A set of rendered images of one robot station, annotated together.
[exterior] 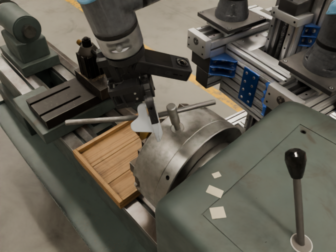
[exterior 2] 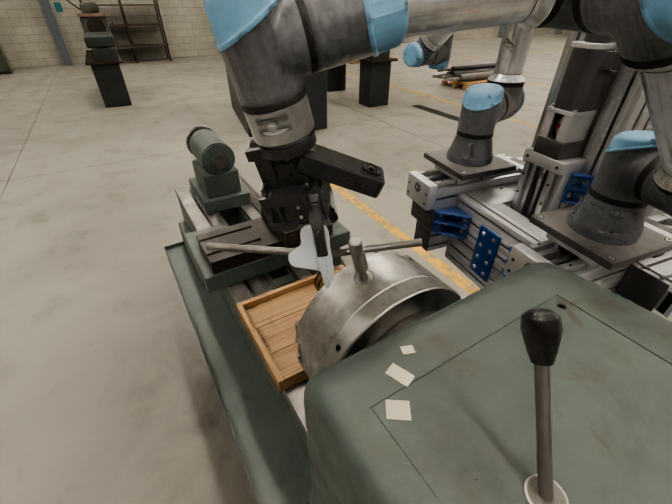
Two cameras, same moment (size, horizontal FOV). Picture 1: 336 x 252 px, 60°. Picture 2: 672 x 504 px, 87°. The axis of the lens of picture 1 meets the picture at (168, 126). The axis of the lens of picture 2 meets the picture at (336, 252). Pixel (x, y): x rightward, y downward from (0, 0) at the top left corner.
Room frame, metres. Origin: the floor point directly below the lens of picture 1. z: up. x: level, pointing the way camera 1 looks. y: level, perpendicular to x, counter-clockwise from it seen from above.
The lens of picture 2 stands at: (0.05, -0.07, 1.61)
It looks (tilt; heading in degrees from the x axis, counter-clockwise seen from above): 36 degrees down; 11
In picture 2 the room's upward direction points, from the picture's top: straight up
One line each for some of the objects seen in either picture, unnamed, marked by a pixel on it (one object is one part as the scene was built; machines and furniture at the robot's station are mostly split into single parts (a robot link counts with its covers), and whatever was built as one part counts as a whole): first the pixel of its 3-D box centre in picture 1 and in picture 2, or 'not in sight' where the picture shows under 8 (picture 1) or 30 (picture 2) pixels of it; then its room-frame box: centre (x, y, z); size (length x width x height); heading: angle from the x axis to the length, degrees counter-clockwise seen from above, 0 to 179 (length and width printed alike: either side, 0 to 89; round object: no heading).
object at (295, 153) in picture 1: (295, 162); (541, 334); (0.28, -0.20, 1.38); 0.04 x 0.03 x 0.05; 43
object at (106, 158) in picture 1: (135, 151); (316, 317); (0.72, 0.13, 0.89); 0.36 x 0.30 x 0.04; 133
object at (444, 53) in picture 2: not in sight; (437, 52); (1.55, -0.15, 1.46); 0.11 x 0.08 x 0.11; 144
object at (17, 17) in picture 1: (22, 35); (214, 166); (1.41, 0.76, 1.01); 0.30 x 0.20 x 0.29; 43
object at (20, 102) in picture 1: (83, 94); (268, 239); (1.06, 0.39, 0.90); 0.53 x 0.30 x 0.06; 133
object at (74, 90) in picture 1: (83, 91); (266, 234); (1.01, 0.37, 0.95); 0.43 x 0.18 x 0.04; 133
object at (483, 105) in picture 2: not in sight; (481, 108); (1.31, -0.30, 1.33); 0.13 x 0.12 x 0.14; 144
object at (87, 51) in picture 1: (88, 48); not in sight; (1.05, 0.32, 1.14); 0.08 x 0.08 x 0.03
